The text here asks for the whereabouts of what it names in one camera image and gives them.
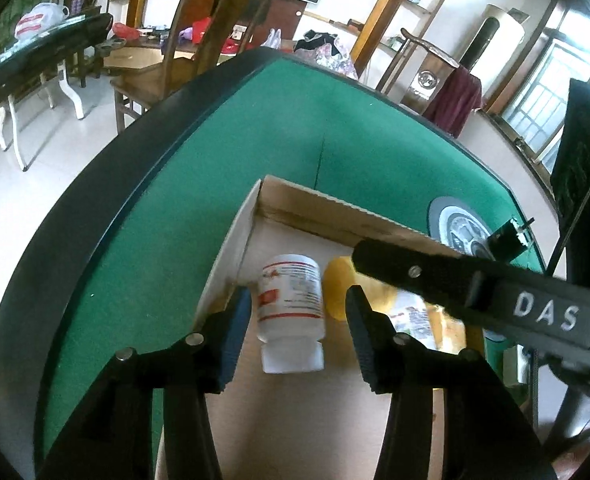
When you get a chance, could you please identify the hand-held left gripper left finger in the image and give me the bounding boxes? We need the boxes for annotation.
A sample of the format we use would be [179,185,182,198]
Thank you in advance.
[38,285,253,480]

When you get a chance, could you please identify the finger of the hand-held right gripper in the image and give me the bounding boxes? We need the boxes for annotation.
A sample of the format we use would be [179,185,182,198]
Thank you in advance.
[351,239,482,322]

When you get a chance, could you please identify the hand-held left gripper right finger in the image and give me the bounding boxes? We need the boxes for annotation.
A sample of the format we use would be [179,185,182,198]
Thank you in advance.
[345,285,558,480]

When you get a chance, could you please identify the white medicine bottle red label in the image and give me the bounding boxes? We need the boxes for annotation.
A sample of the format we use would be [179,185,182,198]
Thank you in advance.
[256,254,326,375]

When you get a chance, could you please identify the yellow capped bottle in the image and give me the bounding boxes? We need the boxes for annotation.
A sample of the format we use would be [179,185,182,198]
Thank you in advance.
[323,255,441,351]

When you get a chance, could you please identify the cardboard box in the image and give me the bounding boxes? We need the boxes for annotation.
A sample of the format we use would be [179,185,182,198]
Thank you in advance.
[155,175,486,480]

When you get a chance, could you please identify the round grey table panel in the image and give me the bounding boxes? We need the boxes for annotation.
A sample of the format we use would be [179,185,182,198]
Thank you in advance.
[427,195,496,261]

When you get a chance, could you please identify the dark cloth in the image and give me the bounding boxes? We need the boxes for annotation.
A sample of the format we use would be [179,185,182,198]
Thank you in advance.
[549,77,590,281]

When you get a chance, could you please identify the maroon cloth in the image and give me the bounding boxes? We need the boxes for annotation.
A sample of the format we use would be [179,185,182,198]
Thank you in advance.
[422,66,484,139]

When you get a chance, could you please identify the wooden chair with round emblem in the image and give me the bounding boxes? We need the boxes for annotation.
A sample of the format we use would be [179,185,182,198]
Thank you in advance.
[377,27,483,138]

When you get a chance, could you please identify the window with metal bars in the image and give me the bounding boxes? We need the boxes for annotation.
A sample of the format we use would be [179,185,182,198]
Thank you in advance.
[495,10,590,163]

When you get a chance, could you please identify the pile of floral clothes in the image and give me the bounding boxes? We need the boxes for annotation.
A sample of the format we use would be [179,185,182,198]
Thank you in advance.
[293,30,359,79]

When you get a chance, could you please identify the white standing air conditioner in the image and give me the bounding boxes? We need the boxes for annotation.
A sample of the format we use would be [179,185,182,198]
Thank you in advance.
[457,4,526,82]

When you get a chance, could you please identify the wooden television cabinet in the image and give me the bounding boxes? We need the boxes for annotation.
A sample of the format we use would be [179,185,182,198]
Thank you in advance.
[190,0,307,56]

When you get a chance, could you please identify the black glass table white legs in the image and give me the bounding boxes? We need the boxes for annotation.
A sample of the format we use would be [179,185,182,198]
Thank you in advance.
[0,12,114,172]

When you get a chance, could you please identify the white plastic bag red print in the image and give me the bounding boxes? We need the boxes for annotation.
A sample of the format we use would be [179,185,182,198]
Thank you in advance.
[14,2,71,43]

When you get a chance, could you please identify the wooden wall shelf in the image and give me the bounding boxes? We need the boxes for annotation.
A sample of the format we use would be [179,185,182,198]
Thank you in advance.
[302,0,470,63]

